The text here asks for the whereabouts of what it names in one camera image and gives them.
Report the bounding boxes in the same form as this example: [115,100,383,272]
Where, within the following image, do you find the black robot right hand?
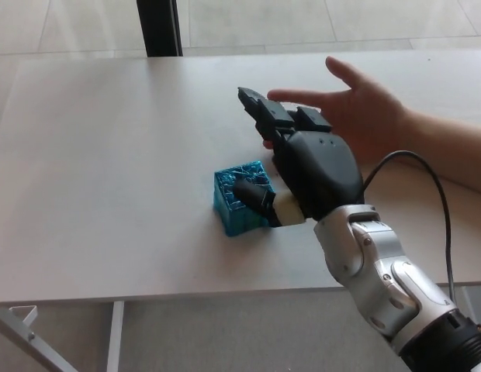
[233,86,365,228]

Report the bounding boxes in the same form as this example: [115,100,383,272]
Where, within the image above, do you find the person's bare hand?
[262,55,417,166]

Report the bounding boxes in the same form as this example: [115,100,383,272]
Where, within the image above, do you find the blue foil-wrapped cube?
[213,158,279,238]

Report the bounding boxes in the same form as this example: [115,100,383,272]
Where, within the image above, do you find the person's bare forearm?
[403,108,481,193]

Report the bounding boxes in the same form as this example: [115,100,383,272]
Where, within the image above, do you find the white table leg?
[106,301,126,372]

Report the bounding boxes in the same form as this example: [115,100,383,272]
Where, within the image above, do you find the white diagonal table brace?
[0,309,77,372]

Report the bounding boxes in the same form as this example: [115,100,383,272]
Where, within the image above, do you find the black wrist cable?
[358,150,457,304]

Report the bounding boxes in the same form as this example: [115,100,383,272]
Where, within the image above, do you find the black vertical post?
[136,0,184,58]

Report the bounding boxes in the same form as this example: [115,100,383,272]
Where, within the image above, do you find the white metal hook bracket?
[7,305,38,329]

